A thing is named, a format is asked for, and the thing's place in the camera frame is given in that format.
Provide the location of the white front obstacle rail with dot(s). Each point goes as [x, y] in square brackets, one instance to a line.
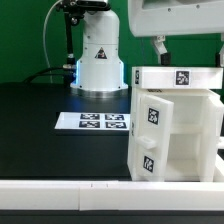
[110, 195]

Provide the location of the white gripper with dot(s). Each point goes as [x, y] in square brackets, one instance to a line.
[176, 17]

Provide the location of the white block with tags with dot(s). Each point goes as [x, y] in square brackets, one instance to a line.
[177, 77]

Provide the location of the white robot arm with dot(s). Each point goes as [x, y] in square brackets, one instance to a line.
[100, 71]

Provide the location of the white cabinet body box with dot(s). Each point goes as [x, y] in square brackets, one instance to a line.
[185, 135]

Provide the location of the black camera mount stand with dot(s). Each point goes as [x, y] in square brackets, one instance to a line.
[74, 11]

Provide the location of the white base tag sheet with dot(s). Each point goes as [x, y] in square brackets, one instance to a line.
[93, 121]

